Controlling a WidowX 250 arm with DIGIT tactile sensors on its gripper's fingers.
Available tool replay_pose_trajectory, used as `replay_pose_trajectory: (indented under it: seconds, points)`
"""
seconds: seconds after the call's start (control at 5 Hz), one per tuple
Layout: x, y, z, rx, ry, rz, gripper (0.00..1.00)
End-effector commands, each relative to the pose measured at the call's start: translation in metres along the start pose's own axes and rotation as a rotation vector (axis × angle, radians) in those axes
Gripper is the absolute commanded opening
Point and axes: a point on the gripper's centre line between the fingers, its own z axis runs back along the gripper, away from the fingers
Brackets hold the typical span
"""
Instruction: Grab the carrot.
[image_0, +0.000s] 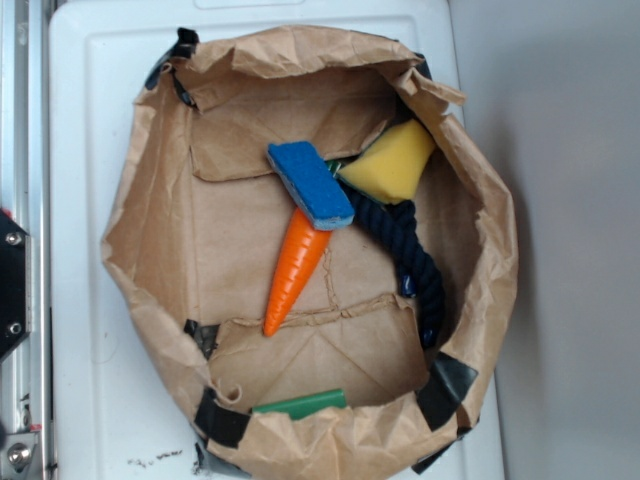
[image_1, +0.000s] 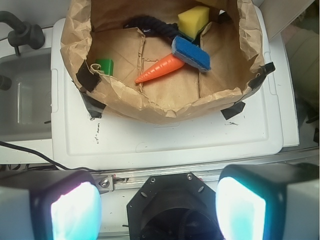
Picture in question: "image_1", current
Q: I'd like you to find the green plastic block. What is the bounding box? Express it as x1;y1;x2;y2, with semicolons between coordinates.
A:
95;58;114;76

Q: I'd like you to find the black tape strip lower left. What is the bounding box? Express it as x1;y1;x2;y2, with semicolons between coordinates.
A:
80;92;106;119

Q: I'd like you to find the aluminium rail with bracket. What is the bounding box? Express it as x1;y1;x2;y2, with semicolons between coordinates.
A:
93;147;320;193

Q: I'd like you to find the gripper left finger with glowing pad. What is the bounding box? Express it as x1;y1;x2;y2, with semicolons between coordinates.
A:
0;170;102;240

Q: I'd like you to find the black octagonal mount plate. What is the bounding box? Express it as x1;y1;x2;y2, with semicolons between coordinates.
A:
126;172;224;240

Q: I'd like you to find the yellow sponge with green pad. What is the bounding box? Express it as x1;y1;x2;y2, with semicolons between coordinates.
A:
177;6;210;41

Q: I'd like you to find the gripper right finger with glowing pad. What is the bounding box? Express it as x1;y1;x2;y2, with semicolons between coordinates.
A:
215;163;320;240

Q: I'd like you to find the blue sponge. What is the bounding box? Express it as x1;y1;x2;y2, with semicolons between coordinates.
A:
171;36;211;73

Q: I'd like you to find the black cable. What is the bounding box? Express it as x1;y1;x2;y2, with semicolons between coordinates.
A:
0;140;95;172

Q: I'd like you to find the brown paper bag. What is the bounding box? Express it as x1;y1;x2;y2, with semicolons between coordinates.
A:
61;0;265;125

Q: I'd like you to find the black faucet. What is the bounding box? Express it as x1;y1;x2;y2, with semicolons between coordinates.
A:
0;10;46;57

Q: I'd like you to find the white plastic bin lid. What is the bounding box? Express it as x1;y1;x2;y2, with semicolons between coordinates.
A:
51;19;284;170

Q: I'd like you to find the orange plastic carrot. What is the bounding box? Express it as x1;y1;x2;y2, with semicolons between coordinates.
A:
134;53;185;84

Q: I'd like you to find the black tape strip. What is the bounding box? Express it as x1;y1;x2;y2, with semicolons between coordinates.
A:
220;101;246;120
248;62;276;91
76;60;101;92
80;92;106;119

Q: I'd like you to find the dark navy rope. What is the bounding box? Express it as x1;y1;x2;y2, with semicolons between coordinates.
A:
123;15;180;42

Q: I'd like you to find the black tape strip lower right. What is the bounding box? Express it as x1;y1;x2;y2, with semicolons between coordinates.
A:
220;101;246;120

